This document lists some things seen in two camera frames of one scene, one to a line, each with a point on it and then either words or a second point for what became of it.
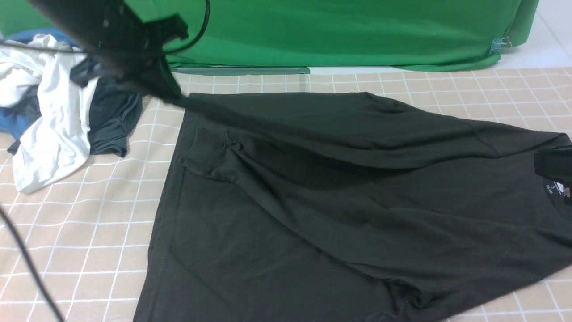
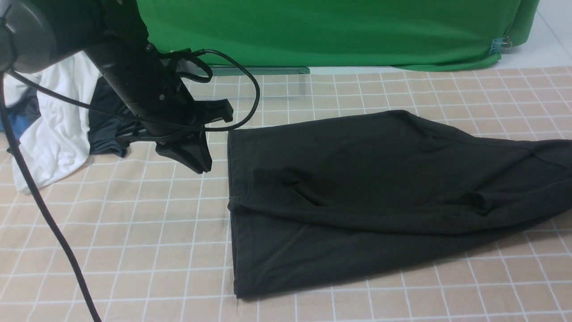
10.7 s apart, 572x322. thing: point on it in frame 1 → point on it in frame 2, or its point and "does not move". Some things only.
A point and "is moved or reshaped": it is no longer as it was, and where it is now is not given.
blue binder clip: [499, 44] does not move
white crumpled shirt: [58, 149] does not move
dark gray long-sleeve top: [335, 206] is moved or reshaped
